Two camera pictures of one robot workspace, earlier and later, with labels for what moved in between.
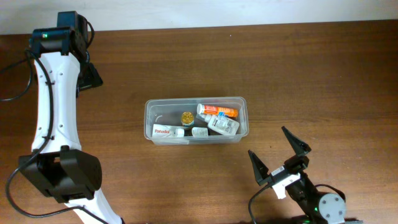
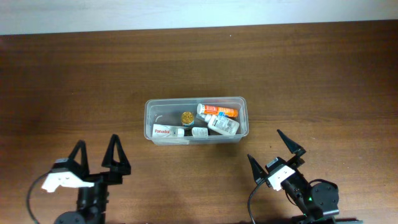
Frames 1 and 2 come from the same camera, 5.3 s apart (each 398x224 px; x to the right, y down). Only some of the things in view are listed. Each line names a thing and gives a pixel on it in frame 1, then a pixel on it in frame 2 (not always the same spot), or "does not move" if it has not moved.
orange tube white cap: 210,109 does not move
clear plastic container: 196,121 does not move
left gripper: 95,79 -> 117,170
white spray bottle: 222,125 does not move
